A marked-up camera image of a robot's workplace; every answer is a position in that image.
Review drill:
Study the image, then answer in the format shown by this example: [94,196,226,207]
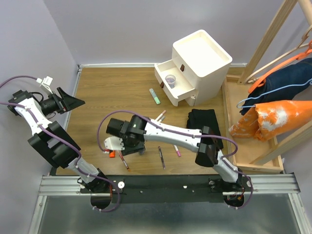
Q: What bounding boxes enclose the white bottom drawer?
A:
[162,82,197,106]

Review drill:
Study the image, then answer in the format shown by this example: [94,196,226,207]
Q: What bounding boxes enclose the translucent purple cup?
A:
[165,75,176,89]

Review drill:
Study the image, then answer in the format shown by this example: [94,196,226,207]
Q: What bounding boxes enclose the white drawer cabinet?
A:
[172,29,233,107]

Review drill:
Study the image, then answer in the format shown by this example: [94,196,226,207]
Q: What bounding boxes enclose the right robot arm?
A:
[104,115,242,191]

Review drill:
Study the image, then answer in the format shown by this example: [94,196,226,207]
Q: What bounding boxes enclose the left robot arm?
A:
[8,87,110,193]

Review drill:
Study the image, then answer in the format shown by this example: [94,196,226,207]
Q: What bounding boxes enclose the red pen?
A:
[118,151,131,172]

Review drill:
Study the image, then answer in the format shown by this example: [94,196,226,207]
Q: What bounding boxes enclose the dark purple pen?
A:
[158,146,166,170]

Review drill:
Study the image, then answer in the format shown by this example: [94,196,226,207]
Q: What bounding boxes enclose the beige tip marker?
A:
[155,110,166,121]

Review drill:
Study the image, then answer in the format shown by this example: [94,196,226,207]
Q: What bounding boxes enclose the green grey highlighter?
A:
[149,88,161,105]

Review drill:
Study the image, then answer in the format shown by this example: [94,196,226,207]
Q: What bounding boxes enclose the pink tip marker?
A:
[173,145,181,157]

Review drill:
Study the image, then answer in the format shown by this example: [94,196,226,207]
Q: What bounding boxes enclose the black mounting base bar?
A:
[77,175,252,207]

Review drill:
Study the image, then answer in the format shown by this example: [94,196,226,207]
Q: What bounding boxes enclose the black folded cloth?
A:
[186,109,221,136]

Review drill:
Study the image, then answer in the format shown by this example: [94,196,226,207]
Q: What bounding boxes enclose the wooden clothes rack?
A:
[222,0,312,174]

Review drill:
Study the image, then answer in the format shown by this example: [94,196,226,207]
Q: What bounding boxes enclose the orange white garment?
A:
[230,100,312,141]

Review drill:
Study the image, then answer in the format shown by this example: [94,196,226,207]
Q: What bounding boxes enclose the wooden hanger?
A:
[244,26,312,84]

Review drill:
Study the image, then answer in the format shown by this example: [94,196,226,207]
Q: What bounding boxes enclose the orange hanger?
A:
[248,41,312,94]

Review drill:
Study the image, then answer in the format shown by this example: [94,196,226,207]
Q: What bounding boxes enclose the dark blue jeans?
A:
[240,58,312,115]

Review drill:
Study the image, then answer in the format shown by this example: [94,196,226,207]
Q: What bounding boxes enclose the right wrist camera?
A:
[103,136,125,152]

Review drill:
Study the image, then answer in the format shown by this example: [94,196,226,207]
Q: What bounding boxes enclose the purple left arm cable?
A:
[0,75,121,213]

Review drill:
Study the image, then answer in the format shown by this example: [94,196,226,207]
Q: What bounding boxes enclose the light blue wire hanger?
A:
[236,78,312,109]

